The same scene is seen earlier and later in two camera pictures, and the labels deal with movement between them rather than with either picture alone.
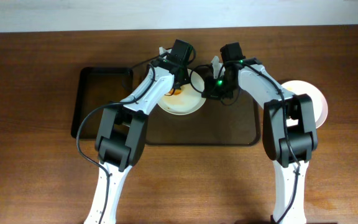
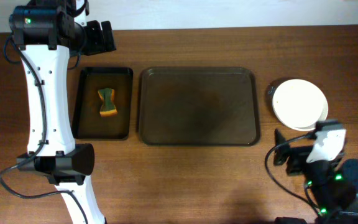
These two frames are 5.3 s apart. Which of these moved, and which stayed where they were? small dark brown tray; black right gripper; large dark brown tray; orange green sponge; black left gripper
Moved: black left gripper; orange green sponge; black right gripper
Stayed: large dark brown tray; small dark brown tray
